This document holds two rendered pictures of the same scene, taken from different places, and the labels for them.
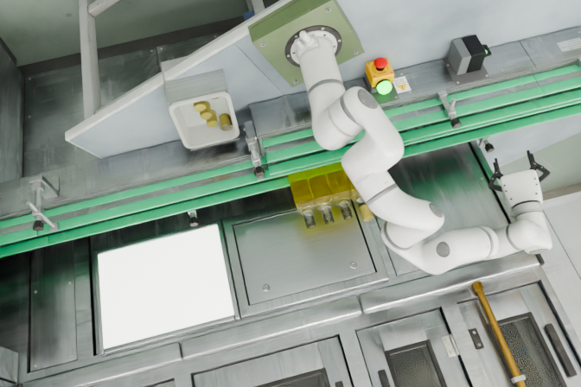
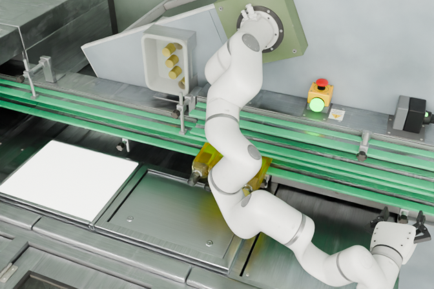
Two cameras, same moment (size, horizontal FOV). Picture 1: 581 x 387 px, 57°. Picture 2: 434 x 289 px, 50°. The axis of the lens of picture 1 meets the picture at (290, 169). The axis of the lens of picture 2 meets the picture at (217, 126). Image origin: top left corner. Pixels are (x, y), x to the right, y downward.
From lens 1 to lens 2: 0.83 m
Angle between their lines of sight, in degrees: 30
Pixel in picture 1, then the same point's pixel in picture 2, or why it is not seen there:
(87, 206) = (63, 97)
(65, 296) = (11, 155)
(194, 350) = (43, 226)
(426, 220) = (236, 149)
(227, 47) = (203, 11)
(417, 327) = not seen: outside the picture
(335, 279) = (185, 244)
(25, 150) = not seen: hidden behind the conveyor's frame
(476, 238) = (285, 209)
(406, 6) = (356, 34)
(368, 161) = (220, 84)
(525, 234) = (351, 255)
